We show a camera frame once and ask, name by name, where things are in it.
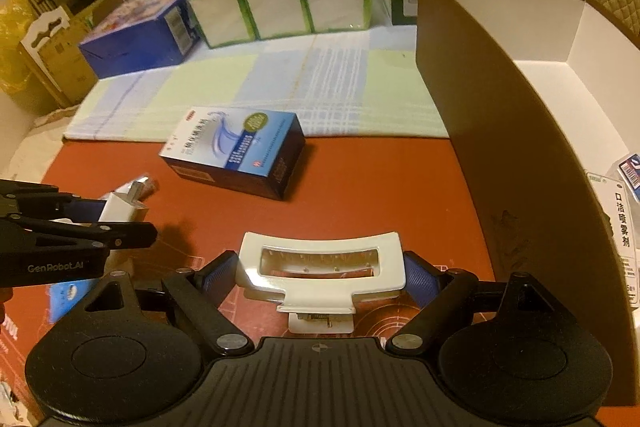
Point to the green white spray box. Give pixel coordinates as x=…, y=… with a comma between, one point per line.
x=620, y=232

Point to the red printed cardboard sheet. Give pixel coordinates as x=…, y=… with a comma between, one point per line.
x=350, y=207

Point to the blue printed carton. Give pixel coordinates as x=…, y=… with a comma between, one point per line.
x=135, y=32

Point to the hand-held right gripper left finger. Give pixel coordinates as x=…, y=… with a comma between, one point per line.
x=217, y=273

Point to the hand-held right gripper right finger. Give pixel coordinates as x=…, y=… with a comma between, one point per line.
x=421, y=276

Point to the plain cardboard box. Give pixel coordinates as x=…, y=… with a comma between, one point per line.
x=75, y=57

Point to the white USB charger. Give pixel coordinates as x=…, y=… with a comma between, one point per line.
x=122, y=207

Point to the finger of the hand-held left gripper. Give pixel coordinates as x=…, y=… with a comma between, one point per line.
x=125, y=235
x=87, y=210

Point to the beige printed bedsheet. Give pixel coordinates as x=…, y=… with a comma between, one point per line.
x=40, y=129

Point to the blue medicine box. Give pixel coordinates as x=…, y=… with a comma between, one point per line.
x=235, y=152

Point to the white hair clip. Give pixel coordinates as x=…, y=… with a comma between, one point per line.
x=250, y=257

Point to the brown cardboard box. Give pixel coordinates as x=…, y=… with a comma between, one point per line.
x=500, y=132

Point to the yellow plastic bag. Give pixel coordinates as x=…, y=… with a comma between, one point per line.
x=12, y=42

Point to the pale checked cloth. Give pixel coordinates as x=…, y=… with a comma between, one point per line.
x=250, y=82

